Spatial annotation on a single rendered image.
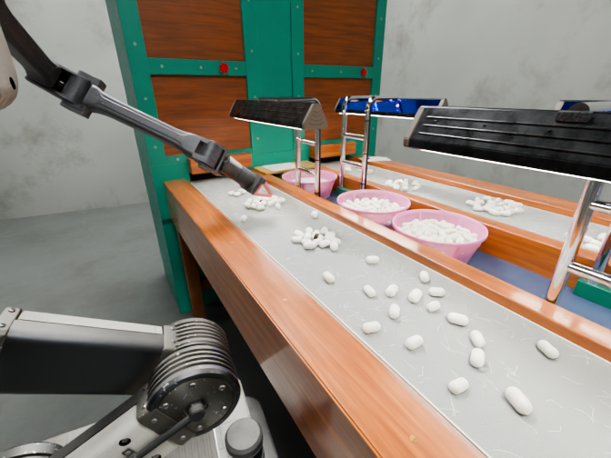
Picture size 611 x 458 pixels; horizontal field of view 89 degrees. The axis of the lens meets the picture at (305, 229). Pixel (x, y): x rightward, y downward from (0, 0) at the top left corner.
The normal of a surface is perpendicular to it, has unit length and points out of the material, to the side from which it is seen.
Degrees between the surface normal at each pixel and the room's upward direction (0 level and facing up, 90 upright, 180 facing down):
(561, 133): 58
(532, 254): 90
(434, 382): 0
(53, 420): 0
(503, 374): 0
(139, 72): 90
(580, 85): 90
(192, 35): 90
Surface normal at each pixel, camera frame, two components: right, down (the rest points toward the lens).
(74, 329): 0.43, -0.89
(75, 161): 0.40, 0.36
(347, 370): 0.00, -0.91
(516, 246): -0.85, 0.22
